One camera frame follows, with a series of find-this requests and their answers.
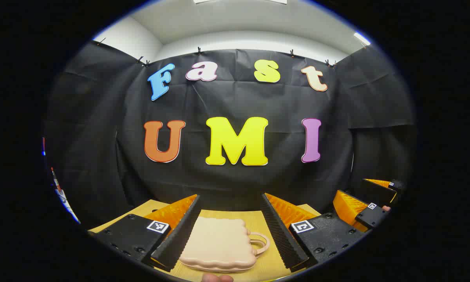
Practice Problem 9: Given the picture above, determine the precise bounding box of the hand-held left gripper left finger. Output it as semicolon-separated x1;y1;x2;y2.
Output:
87;194;202;273

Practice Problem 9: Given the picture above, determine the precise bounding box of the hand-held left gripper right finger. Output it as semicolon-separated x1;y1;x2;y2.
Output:
260;193;367;273

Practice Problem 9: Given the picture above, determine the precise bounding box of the white side desk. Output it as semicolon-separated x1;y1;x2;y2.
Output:
58;188;81;224

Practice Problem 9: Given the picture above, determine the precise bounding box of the red white bottle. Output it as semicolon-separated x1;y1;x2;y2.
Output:
50;167;64;197

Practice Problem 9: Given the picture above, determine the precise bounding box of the black backdrop cloth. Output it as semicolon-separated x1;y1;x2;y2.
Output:
43;39;418;231

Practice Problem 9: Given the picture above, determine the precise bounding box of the row of black cloth clips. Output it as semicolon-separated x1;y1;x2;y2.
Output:
98;37;369;68

